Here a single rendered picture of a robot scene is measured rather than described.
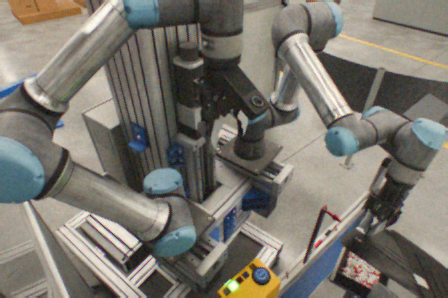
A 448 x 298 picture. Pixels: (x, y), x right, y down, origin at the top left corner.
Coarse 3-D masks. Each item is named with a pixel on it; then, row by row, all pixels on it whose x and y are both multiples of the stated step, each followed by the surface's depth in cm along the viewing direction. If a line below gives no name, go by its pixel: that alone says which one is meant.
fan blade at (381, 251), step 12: (348, 240) 82; (372, 240) 84; (384, 240) 84; (360, 252) 79; (372, 252) 80; (384, 252) 80; (396, 252) 80; (372, 264) 77; (384, 264) 77; (396, 264) 77; (396, 276) 74; (408, 276) 74; (408, 288) 72
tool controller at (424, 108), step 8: (432, 96) 126; (416, 104) 121; (424, 104) 121; (432, 104) 122; (440, 104) 124; (408, 112) 116; (416, 112) 117; (424, 112) 118; (432, 112) 119; (440, 112) 120; (408, 120) 114; (432, 120) 116; (440, 120) 119; (384, 144) 126; (392, 152) 125
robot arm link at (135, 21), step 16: (128, 0) 41; (144, 0) 42; (160, 0) 42; (176, 0) 43; (192, 0) 43; (128, 16) 43; (144, 16) 43; (160, 16) 43; (176, 16) 44; (192, 16) 45
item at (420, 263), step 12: (396, 240) 56; (408, 240) 59; (408, 252) 55; (420, 252) 57; (408, 264) 51; (420, 264) 54; (432, 264) 57; (420, 276) 51; (432, 276) 53; (444, 276) 56; (420, 288) 48; (432, 288) 51; (444, 288) 53
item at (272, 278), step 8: (256, 264) 87; (240, 272) 85; (248, 272) 85; (272, 272) 85; (232, 280) 83; (248, 280) 83; (272, 280) 83; (280, 280) 83; (224, 288) 81; (240, 288) 81; (248, 288) 81; (256, 288) 81; (264, 288) 81; (272, 288) 81; (224, 296) 80; (232, 296) 80; (240, 296) 80; (248, 296) 80; (256, 296) 80; (264, 296) 80; (272, 296) 85
